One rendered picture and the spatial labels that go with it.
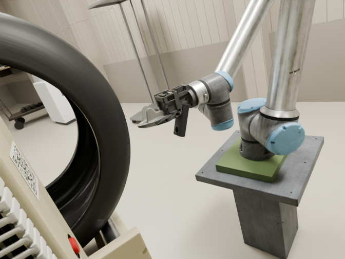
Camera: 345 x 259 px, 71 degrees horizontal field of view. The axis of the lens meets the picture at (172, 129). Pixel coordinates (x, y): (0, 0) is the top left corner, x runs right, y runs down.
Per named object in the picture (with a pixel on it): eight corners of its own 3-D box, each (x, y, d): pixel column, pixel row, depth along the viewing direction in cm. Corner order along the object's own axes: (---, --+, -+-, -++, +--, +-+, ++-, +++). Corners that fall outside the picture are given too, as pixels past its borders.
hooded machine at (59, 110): (51, 124, 553) (18, 62, 496) (75, 112, 596) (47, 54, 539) (68, 126, 502) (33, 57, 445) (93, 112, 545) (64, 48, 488)
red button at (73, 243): (81, 256, 40) (74, 243, 39) (71, 262, 40) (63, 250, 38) (78, 244, 43) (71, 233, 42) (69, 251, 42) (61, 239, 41)
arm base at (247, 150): (247, 138, 137) (245, 123, 133) (282, 142, 126) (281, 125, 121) (233, 157, 125) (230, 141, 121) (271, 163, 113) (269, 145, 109)
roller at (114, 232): (117, 244, 55) (107, 262, 55) (133, 248, 58) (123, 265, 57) (87, 182, 85) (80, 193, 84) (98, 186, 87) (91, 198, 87)
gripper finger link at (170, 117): (150, 118, 78) (172, 108, 82) (152, 123, 79) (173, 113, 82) (156, 122, 74) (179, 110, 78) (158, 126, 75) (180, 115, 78)
